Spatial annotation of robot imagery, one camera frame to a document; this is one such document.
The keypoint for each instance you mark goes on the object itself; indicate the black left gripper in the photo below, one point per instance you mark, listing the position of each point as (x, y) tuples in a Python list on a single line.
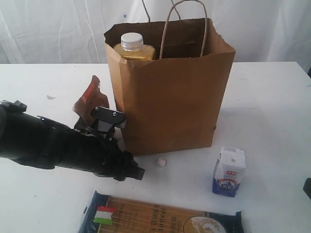
[(104, 159)]

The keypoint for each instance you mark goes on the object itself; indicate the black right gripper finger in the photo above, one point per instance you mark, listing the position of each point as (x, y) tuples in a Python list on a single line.
[(307, 187)]

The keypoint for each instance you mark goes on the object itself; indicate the brown paper bag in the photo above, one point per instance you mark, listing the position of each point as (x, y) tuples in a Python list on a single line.
[(172, 102)]

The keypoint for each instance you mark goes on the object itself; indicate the brown snack pouch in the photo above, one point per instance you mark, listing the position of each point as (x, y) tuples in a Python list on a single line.
[(91, 98)]

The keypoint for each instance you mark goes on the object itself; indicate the yellow millet bottle white cap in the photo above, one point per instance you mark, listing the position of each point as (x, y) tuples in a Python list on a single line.
[(132, 47)]

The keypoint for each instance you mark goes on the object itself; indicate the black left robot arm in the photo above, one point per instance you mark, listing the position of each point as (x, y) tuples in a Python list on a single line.
[(44, 143)]

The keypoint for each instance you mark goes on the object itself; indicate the small white wrapped candy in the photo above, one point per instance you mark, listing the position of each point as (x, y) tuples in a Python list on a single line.
[(162, 162)]

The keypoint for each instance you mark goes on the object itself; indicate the spaghetti packet dark blue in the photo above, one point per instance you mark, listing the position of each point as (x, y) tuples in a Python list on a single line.
[(110, 214)]

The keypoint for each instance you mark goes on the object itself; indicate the small white blue milk carton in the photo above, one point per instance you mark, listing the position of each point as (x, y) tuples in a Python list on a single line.
[(229, 171)]

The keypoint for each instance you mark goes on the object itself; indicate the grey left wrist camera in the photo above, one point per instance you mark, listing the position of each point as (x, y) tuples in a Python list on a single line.
[(106, 119)]

